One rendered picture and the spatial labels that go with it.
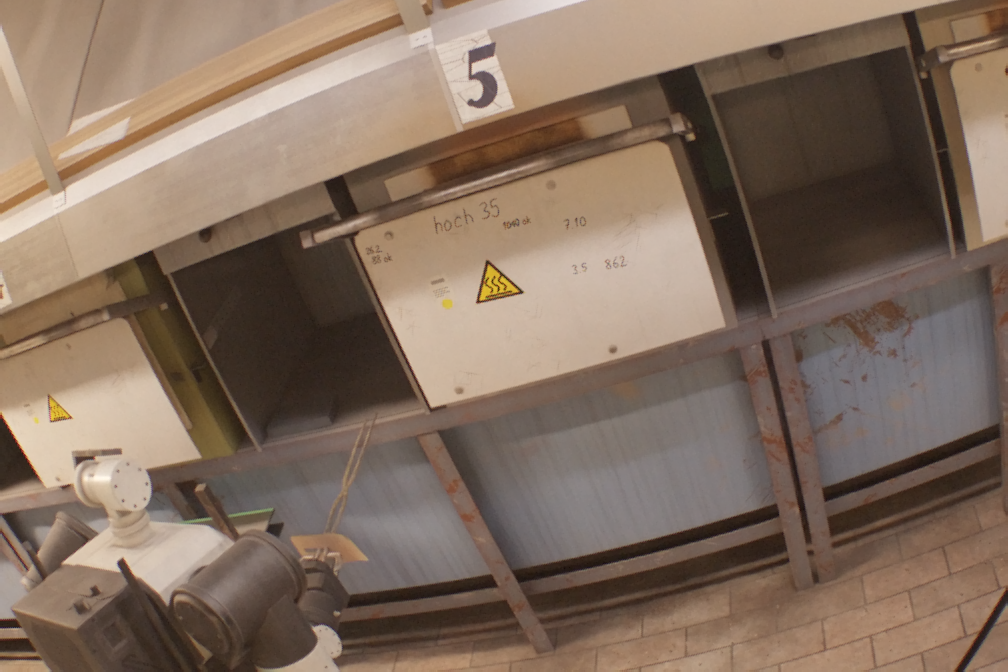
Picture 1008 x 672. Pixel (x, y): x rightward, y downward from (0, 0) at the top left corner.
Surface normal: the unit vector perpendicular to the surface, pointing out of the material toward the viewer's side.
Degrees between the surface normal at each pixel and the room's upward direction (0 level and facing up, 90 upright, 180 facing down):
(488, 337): 90
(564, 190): 90
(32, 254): 80
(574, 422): 90
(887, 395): 90
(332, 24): 33
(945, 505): 0
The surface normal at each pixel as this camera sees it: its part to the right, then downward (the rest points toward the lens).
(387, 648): -0.35, -0.86
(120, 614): 0.82, -0.18
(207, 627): -0.46, 0.37
